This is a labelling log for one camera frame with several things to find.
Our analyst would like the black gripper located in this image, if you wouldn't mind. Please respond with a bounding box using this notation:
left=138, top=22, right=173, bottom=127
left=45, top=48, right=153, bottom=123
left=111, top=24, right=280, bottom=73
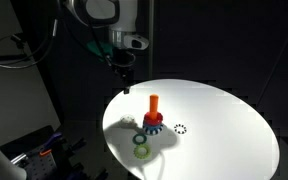
left=109, top=48, right=137, bottom=95

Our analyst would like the blue gear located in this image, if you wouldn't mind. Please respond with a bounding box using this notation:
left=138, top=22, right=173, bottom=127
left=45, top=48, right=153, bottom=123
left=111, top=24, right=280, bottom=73
left=142, top=124, right=165, bottom=136

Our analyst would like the grey vertical pole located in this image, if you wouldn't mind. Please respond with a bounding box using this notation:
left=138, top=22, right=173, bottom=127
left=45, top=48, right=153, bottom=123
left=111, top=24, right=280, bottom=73
left=147, top=0, right=155, bottom=81

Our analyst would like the dark perforated breadboard plate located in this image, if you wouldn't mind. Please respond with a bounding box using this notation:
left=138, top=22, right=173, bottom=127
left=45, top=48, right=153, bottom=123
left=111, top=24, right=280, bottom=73
left=0, top=124, right=72, bottom=180

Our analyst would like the orange post ring holder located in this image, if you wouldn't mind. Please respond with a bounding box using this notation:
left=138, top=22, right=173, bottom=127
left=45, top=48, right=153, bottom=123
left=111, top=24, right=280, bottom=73
left=149, top=94, right=160, bottom=122

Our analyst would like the red toothed ring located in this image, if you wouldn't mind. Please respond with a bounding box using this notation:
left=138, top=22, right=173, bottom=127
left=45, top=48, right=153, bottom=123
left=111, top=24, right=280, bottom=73
left=143, top=111, right=164, bottom=126

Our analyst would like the blue toothed ring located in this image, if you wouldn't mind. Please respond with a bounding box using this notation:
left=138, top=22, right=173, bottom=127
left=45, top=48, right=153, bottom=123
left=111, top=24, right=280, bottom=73
left=142, top=121, right=164, bottom=132

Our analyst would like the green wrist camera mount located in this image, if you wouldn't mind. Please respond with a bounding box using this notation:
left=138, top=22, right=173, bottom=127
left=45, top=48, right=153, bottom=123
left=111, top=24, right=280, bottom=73
left=85, top=39, right=115, bottom=62

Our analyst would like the dark green toothed ring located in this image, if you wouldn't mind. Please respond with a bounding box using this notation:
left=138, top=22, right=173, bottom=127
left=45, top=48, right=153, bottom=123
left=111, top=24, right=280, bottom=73
left=132, top=133, right=148, bottom=146

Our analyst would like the small black white ring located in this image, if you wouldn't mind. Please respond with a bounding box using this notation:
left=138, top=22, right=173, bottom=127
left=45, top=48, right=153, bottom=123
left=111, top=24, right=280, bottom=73
left=173, top=123, right=188, bottom=135

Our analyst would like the lime green toothed ring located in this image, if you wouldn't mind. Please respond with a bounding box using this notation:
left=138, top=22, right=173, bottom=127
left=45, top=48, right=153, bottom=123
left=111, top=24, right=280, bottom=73
left=133, top=144, right=152, bottom=160

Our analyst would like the purple handled clamp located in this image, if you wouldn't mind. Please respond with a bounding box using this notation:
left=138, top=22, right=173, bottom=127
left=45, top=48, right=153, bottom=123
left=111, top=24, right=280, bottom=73
left=43, top=131, right=64, bottom=148

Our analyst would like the grey thick cable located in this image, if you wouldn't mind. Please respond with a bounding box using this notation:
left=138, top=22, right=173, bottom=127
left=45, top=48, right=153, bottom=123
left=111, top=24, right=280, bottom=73
left=0, top=18, right=59, bottom=70

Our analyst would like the orange handled clamp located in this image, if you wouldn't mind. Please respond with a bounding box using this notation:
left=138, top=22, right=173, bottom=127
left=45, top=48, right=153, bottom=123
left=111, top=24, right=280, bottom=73
left=38, top=148, right=53, bottom=158

